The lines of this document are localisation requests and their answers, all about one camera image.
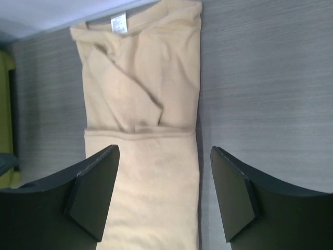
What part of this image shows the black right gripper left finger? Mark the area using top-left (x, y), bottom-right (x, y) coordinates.
top-left (1, 145), bottom-right (120, 250)

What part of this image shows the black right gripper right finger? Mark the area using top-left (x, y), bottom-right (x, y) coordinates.
top-left (210, 146), bottom-right (332, 249)

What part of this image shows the olive green plastic bin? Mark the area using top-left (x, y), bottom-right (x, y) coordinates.
top-left (1, 51), bottom-right (20, 189)

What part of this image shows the beige t shirt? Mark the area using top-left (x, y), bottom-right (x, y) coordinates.
top-left (70, 1), bottom-right (202, 249)

